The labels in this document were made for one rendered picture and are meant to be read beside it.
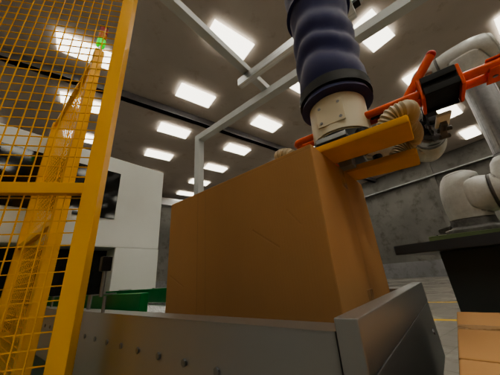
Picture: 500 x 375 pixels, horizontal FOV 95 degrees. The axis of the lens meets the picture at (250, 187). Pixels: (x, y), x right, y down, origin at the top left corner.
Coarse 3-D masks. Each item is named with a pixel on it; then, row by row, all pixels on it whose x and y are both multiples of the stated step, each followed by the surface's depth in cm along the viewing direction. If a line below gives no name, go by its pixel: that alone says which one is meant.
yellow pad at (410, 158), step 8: (400, 152) 64; (408, 152) 63; (416, 152) 62; (376, 160) 68; (384, 160) 66; (392, 160) 65; (400, 160) 65; (408, 160) 65; (416, 160) 66; (360, 168) 70; (368, 168) 70; (376, 168) 70; (384, 168) 70; (392, 168) 71; (400, 168) 71; (352, 176) 76; (360, 176) 76; (368, 176) 76
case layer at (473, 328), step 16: (464, 320) 50; (480, 320) 49; (496, 320) 48; (464, 336) 39; (480, 336) 38; (496, 336) 38; (464, 352) 32; (480, 352) 32; (496, 352) 31; (464, 368) 27; (480, 368) 27; (496, 368) 27
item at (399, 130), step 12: (396, 120) 49; (408, 120) 48; (360, 132) 53; (372, 132) 52; (384, 132) 51; (396, 132) 51; (408, 132) 52; (324, 144) 59; (336, 144) 57; (348, 144) 56; (360, 144) 56; (372, 144) 56; (384, 144) 56; (396, 144) 57; (336, 156) 61; (348, 156) 62
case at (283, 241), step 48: (240, 192) 66; (288, 192) 55; (336, 192) 59; (192, 240) 75; (240, 240) 61; (288, 240) 52; (336, 240) 49; (192, 288) 70; (240, 288) 58; (288, 288) 49; (336, 288) 43; (384, 288) 66
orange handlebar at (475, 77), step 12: (492, 60) 51; (468, 72) 53; (480, 72) 52; (492, 72) 51; (468, 84) 55; (480, 84) 55; (408, 96) 59; (384, 108) 63; (372, 120) 68; (300, 144) 78; (312, 144) 79
